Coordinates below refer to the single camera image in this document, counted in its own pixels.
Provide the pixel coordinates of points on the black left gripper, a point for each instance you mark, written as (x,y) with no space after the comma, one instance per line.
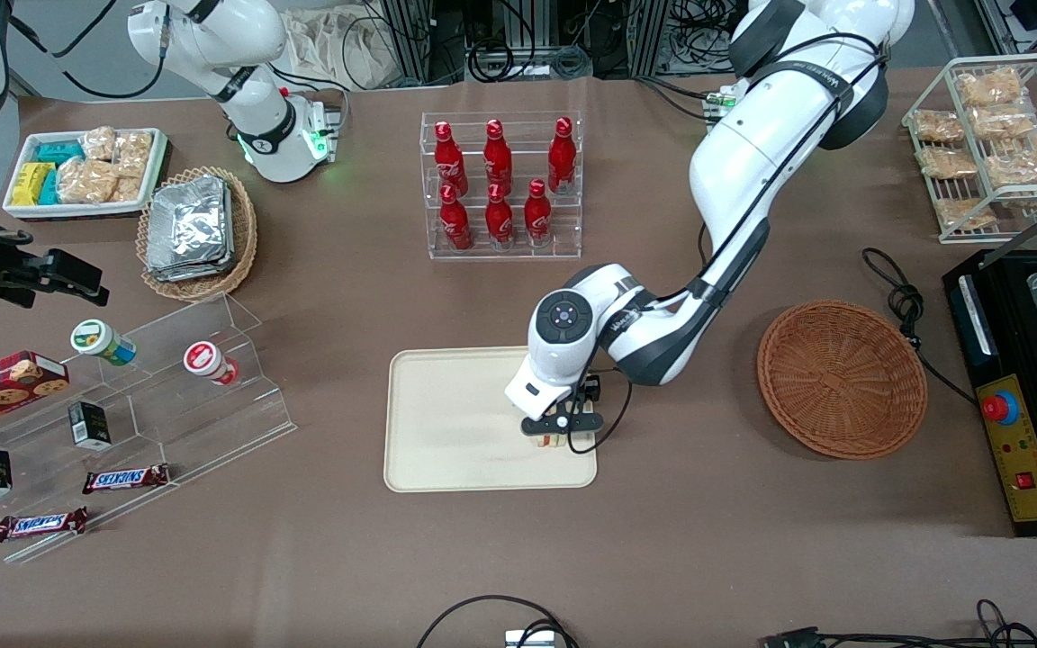
(589,390)

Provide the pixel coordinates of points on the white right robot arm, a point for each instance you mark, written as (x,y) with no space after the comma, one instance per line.
(253,117)

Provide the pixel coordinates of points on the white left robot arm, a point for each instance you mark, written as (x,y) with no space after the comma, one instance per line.
(752,171)

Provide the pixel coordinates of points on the white rectangular snack tray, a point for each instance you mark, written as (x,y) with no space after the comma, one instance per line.
(14,209)

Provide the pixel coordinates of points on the beige rectangular tray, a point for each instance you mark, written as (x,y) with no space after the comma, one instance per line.
(455,423)

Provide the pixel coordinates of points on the oval light wicker basket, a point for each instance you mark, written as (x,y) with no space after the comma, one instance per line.
(244,243)

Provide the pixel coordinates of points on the round brown wicker basket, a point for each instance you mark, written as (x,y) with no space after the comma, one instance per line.
(843,378)

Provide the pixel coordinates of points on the green lid yogurt cup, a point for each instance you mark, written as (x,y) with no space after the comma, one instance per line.
(100,340)

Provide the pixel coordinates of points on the teal snack packet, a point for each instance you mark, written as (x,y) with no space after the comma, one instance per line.
(59,151)
(49,187)

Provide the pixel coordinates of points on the clear bag of crackers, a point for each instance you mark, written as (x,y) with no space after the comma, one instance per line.
(100,142)
(133,153)
(128,188)
(86,180)

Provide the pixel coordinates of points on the yellow snack packet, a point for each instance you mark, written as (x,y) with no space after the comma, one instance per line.
(31,183)

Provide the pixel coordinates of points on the silver foil packet stack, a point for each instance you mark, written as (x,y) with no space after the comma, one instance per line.
(190,229)

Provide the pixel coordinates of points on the red lid yogurt cup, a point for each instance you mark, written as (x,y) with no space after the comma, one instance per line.
(206,360)

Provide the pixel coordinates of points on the clear acrylic stepped shelf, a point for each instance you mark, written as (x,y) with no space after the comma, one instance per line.
(176,423)

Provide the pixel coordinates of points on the clear acrylic bottle rack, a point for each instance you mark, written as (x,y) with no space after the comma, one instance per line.
(572,238)

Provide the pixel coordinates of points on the snickers chocolate bar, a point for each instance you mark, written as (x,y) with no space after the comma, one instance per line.
(125,479)
(41,524)

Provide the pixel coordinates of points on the red cola bottle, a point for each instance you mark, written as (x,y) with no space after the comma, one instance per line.
(536,216)
(499,220)
(455,225)
(561,157)
(450,162)
(498,157)

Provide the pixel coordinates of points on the beige cloth bag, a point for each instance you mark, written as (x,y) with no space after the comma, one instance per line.
(338,49)

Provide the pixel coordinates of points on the wrapped bread pack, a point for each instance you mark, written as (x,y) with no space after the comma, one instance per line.
(991,87)
(940,126)
(1005,121)
(946,163)
(964,213)
(1027,164)

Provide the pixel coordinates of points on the black appliance with yellow panel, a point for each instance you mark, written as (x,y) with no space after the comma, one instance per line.
(1014,360)

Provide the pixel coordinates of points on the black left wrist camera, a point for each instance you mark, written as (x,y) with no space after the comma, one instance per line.
(590,389)

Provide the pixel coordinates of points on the aluminium frame post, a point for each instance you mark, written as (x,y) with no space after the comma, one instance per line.
(649,36)
(406,40)

